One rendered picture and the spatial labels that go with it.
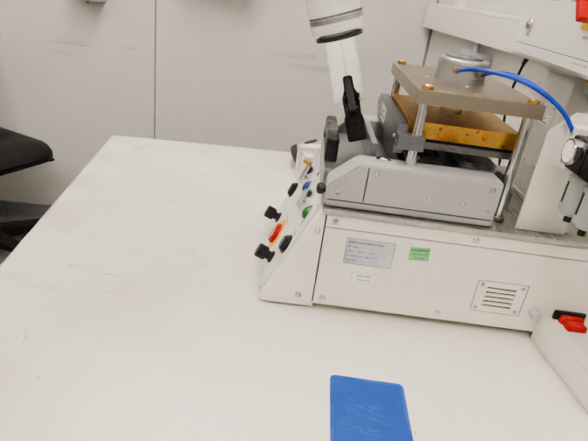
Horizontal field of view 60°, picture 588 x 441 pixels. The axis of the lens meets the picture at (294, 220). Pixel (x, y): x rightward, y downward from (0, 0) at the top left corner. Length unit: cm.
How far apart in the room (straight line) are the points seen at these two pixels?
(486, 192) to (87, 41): 198
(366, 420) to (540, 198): 40
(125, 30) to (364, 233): 182
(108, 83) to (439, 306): 193
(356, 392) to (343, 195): 27
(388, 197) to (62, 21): 194
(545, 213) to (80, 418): 68
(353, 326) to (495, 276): 23
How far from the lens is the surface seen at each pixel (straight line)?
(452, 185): 76
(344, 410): 67
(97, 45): 244
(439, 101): 75
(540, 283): 87
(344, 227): 76
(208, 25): 235
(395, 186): 74
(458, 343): 85
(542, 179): 81
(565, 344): 86
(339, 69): 81
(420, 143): 76
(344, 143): 93
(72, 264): 93
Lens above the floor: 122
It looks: 25 degrees down
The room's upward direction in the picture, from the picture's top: 8 degrees clockwise
